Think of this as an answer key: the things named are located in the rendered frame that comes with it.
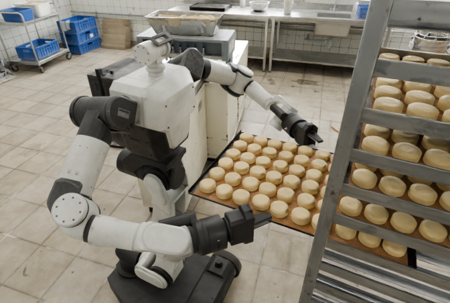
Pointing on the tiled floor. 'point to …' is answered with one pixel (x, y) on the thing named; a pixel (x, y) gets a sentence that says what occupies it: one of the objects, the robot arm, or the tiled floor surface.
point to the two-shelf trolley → (38, 37)
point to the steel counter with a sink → (327, 11)
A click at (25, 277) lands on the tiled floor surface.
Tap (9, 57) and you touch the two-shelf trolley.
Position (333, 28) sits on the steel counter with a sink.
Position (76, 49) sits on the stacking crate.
